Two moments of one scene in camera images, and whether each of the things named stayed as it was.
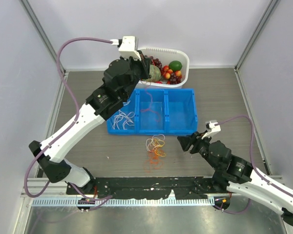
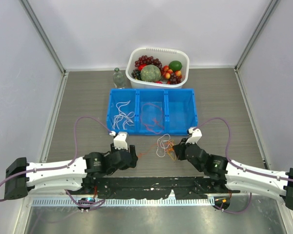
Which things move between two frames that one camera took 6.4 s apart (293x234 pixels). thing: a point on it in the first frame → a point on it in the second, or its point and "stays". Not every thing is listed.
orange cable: [151, 99] → [162, 118]
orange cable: [154, 164] → [147, 151]
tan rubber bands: [159, 143] → [176, 156]
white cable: [129, 115] stays
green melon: [155, 73] stays
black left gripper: [144, 64] → [133, 163]
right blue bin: [180, 117] stays
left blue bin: [125, 121] stays
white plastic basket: [166, 56] stays
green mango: [175, 65] stays
